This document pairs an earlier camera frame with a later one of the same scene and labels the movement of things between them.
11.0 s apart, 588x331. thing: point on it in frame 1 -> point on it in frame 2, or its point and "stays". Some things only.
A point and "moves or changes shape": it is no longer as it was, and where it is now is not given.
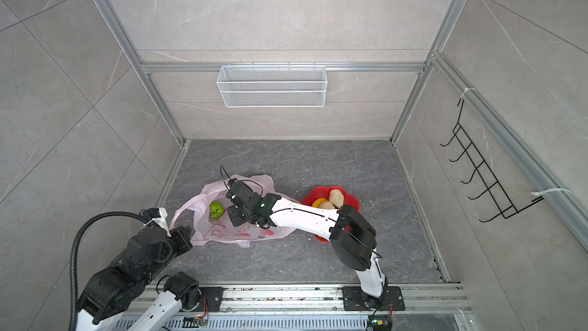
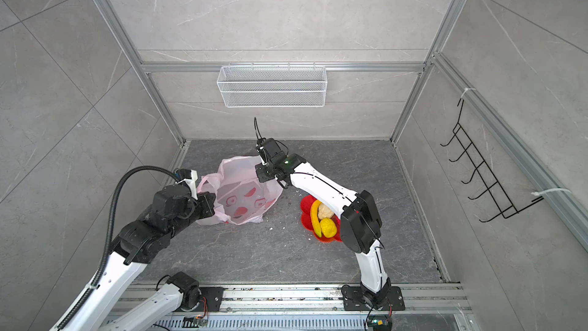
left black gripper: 183,240 -> 205,201
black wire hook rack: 482,170 stays
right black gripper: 232,211 -> 260,172
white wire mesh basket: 272,86 stays
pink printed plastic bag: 195,219 moves or changes shape
